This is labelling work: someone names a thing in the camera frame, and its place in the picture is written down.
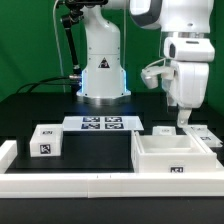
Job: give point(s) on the white cabinet door panel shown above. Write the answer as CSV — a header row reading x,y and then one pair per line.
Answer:
x,y
163,131

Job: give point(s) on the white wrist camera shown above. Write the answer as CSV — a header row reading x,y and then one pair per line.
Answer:
x,y
150,75

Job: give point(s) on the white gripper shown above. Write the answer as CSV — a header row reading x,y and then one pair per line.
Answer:
x,y
189,58

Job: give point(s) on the white cabinet body box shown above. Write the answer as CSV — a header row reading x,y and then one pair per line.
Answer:
x,y
170,154

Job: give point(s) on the white cabinet top block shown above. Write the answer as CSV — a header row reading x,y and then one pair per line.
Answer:
x,y
46,140

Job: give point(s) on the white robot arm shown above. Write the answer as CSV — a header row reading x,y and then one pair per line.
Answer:
x,y
103,79

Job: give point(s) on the white U-shaped fence frame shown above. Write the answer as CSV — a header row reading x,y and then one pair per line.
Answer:
x,y
71,185

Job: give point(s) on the white marker base plate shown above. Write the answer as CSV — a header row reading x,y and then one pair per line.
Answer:
x,y
101,123

